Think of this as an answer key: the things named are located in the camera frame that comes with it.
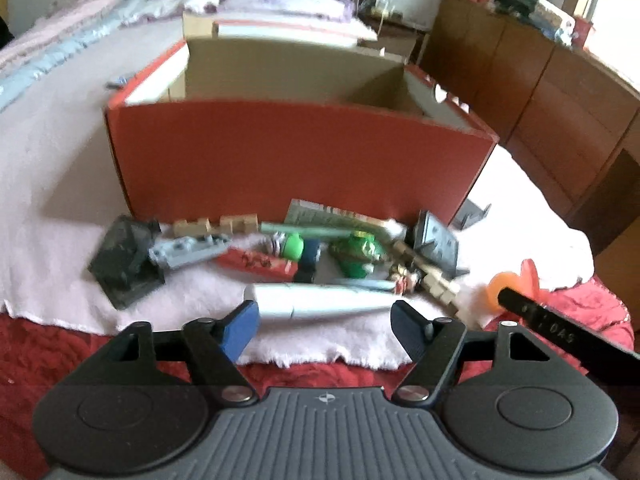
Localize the pink folded quilt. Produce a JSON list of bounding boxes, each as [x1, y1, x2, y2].
[[0, 0, 142, 70]]

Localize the light grey studded toy plate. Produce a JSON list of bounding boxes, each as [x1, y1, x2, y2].
[[149, 234, 232, 270]]

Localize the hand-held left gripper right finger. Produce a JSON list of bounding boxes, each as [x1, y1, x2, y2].
[[389, 299, 573, 407]]

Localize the green stick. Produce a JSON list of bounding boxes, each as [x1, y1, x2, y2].
[[259, 221, 397, 239]]

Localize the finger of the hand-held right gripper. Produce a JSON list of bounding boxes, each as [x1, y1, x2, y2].
[[497, 286, 640, 386]]

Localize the bright window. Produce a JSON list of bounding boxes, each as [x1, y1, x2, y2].
[[575, 0, 640, 92]]

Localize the notched wooden bar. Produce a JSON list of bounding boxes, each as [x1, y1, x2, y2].
[[172, 213, 259, 237]]

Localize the wooden nightstand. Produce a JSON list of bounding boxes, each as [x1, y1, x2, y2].
[[359, 10, 432, 63]]

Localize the brown wooden cabinet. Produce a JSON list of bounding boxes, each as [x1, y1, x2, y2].
[[419, 0, 640, 281]]

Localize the pale pink fleece blanket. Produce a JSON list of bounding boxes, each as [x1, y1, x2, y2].
[[0, 22, 596, 372]]

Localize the red cardboard shoe box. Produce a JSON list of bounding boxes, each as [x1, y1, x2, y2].
[[104, 37, 501, 228]]

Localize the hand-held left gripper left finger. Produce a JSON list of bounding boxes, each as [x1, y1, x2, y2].
[[75, 299, 261, 405]]

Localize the green round toy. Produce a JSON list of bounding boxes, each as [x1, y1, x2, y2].
[[262, 233, 305, 262]]

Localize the green printed tube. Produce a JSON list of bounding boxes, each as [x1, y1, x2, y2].
[[285, 199, 407, 237]]

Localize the dark grey plastic base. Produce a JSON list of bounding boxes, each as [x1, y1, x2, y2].
[[88, 215, 167, 311]]

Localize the white frilled pillow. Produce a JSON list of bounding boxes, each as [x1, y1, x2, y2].
[[144, 0, 224, 17]]

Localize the green turtle toy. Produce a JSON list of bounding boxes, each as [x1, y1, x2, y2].
[[327, 231, 392, 279]]

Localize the red quilt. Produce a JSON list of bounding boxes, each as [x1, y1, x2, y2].
[[0, 270, 640, 480]]

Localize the small toy figure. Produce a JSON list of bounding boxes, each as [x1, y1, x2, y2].
[[389, 264, 422, 295]]

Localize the orange plastic suction toy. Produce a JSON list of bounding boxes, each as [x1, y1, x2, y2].
[[486, 259, 546, 313]]

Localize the black metal bracket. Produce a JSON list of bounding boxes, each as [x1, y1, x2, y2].
[[451, 199, 494, 232]]

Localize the white silver tube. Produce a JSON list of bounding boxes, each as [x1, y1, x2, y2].
[[243, 281, 399, 322]]

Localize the light blue stick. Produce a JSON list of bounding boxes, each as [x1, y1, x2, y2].
[[334, 276, 397, 292]]

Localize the red flat packet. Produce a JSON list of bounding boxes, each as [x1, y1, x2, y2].
[[215, 246, 297, 282]]

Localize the blue and black toy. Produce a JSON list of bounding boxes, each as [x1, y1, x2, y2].
[[292, 237, 322, 284]]

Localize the white charger with cables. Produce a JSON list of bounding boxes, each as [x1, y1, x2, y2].
[[366, 0, 402, 22]]

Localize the dark grey square frame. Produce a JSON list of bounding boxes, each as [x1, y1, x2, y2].
[[412, 210, 462, 279]]

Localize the wooden interlocking puzzle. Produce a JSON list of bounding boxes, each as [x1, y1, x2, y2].
[[390, 239, 462, 307]]

